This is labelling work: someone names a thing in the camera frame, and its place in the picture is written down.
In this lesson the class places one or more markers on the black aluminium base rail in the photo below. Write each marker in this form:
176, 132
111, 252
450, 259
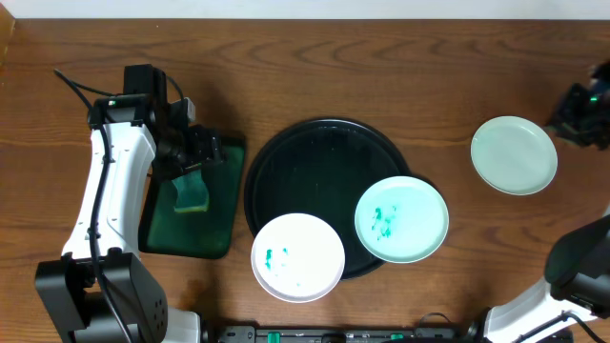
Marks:
251, 334

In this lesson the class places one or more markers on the mint green plate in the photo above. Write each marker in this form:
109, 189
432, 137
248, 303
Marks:
514, 155
401, 219

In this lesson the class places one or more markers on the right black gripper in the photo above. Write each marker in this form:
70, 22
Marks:
561, 123

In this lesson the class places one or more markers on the white plate green stains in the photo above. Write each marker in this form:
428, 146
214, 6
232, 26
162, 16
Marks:
297, 258

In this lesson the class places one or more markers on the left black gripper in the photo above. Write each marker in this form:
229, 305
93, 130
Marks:
205, 155

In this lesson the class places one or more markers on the round black tray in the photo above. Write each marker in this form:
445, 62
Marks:
322, 167

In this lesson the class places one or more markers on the rectangular dark green tray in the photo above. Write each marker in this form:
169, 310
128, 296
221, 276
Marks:
205, 234

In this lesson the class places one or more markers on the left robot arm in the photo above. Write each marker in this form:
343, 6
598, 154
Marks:
98, 290

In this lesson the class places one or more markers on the green yellow sponge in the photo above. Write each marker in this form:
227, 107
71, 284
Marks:
192, 193

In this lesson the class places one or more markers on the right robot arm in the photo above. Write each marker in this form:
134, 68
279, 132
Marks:
574, 288

